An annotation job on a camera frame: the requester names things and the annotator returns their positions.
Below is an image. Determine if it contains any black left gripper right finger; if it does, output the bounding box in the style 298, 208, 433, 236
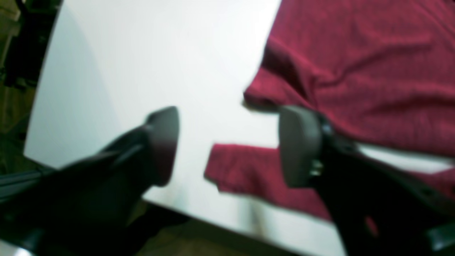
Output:
279, 106, 455, 256

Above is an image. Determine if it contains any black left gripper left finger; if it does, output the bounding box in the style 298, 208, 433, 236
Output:
1, 106, 180, 256

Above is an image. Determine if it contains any maroon t-shirt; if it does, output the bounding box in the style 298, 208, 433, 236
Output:
203, 0, 455, 235

